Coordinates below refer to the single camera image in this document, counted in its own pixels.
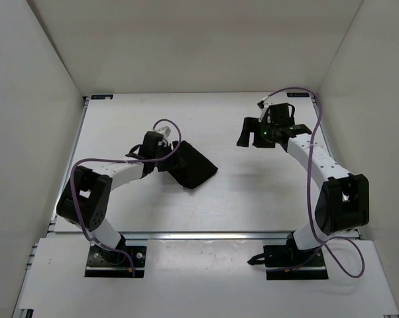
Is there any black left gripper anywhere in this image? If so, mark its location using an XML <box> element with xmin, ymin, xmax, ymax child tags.
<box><xmin>154</xmin><ymin>140</ymin><xmax>188</xmax><ymax>172</ymax></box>

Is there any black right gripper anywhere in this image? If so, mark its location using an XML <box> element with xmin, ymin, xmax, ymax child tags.
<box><xmin>237</xmin><ymin>118</ymin><xmax>277</xmax><ymax>149</ymax></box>

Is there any black skirt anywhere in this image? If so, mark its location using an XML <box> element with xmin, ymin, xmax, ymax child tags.
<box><xmin>168</xmin><ymin>140</ymin><xmax>218</xmax><ymax>189</ymax></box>

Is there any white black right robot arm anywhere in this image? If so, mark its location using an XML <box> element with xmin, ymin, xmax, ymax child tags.
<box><xmin>237</xmin><ymin>103</ymin><xmax>370</xmax><ymax>267</ymax></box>

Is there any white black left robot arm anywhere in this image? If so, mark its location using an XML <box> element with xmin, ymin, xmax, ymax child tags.
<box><xmin>56</xmin><ymin>127</ymin><xmax>184</xmax><ymax>265</ymax></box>

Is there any right blue corner label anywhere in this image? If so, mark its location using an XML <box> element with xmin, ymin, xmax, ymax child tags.
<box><xmin>286</xmin><ymin>92</ymin><xmax>310</xmax><ymax>98</ymax></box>

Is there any blue corner label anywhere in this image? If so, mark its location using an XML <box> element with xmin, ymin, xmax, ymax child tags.
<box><xmin>286</xmin><ymin>92</ymin><xmax>310</xmax><ymax>98</ymax></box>
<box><xmin>90</xmin><ymin>94</ymin><xmax>113</xmax><ymax>100</ymax></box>

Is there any left blue corner label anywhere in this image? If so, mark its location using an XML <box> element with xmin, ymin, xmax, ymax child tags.
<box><xmin>90</xmin><ymin>94</ymin><xmax>113</xmax><ymax>100</ymax></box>

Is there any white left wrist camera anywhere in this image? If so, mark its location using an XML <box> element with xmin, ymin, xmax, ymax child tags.
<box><xmin>156</xmin><ymin>126</ymin><xmax>171</xmax><ymax>138</ymax></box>

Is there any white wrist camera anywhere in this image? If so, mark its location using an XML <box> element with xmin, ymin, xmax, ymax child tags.
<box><xmin>257</xmin><ymin>98</ymin><xmax>271</xmax><ymax>124</ymax></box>
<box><xmin>156</xmin><ymin>126</ymin><xmax>171</xmax><ymax>138</ymax></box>

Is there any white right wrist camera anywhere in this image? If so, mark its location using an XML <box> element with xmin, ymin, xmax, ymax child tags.
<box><xmin>257</xmin><ymin>98</ymin><xmax>271</xmax><ymax>124</ymax></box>

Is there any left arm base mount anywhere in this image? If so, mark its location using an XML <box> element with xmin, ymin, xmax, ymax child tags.
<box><xmin>84</xmin><ymin>242</ymin><xmax>147</xmax><ymax>278</ymax></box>

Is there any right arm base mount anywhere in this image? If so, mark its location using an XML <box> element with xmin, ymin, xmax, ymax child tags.
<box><xmin>247</xmin><ymin>238</ymin><xmax>329</xmax><ymax>281</ymax></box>

